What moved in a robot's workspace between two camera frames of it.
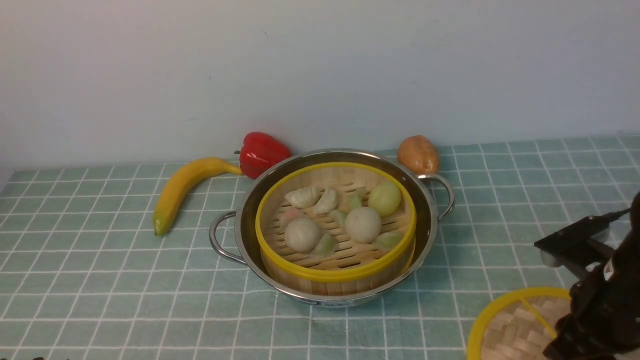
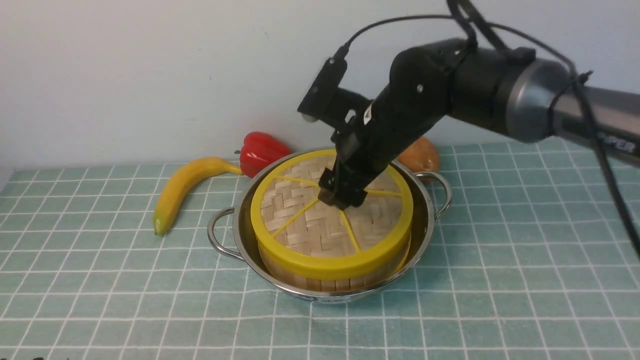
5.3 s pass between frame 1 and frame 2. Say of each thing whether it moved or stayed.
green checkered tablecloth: stayed
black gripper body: moved
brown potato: stayed
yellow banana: stayed
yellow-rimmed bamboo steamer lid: moved
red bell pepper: stayed
